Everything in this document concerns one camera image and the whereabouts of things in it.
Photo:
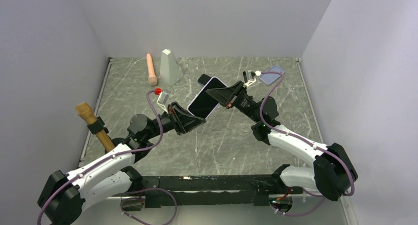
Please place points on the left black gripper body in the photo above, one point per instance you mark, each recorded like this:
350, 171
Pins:
176, 119

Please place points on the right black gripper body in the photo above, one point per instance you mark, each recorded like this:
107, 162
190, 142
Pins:
237, 97

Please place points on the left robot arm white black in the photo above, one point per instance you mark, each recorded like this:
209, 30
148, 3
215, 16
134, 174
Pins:
66, 196

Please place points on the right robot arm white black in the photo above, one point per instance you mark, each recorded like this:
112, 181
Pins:
330, 170

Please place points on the grey trapezoid block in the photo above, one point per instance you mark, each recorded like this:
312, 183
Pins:
170, 71

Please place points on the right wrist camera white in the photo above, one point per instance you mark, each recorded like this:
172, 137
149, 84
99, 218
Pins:
250, 77

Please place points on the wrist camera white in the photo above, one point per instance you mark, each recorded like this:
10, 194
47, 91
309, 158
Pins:
250, 77
163, 97

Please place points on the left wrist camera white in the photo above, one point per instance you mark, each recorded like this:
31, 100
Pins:
163, 97

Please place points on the pink cylindrical handle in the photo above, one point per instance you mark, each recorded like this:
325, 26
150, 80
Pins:
152, 78

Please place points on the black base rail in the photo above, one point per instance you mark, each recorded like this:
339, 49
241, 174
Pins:
257, 190

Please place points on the wooden handle tool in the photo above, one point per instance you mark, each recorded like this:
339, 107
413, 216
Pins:
95, 125

